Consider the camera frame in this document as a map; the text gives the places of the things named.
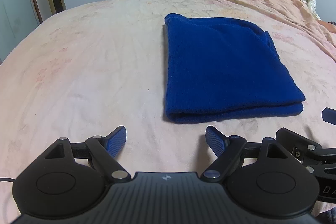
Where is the pink floral bed sheet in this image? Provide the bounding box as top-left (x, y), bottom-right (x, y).
top-left (0, 0), bottom-right (336, 224)

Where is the blue knit sweater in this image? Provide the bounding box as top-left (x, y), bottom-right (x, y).
top-left (165, 14), bottom-right (305, 123)

